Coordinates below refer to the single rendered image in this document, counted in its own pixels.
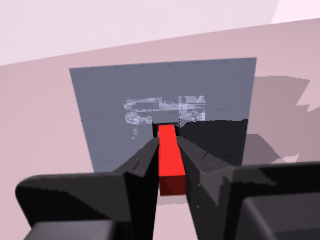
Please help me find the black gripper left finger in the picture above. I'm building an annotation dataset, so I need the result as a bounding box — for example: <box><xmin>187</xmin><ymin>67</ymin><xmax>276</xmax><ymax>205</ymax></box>
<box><xmin>15</xmin><ymin>137</ymin><xmax>159</xmax><ymax>240</ymax></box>

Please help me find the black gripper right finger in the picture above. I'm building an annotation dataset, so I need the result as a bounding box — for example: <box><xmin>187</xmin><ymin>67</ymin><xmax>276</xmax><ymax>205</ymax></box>
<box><xmin>176</xmin><ymin>136</ymin><xmax>320</xmax><ymax>240</ymax></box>

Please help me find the grey sloped panel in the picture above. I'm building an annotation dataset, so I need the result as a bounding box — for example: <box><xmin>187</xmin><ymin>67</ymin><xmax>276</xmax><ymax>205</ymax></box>
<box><xmin>69</xmin><ymin>57</ymin><xmax>257</xmax><ymax>172</ymax></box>

